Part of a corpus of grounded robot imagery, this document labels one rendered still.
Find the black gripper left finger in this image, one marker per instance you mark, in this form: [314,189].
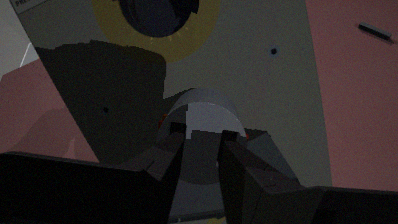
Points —
[72,191]

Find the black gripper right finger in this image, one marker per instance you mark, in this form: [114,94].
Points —
[254,192]

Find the dark grey flat bar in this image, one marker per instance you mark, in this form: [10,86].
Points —
[374,31]

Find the grey cylinder with two slots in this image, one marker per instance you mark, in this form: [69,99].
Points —
[205,114]

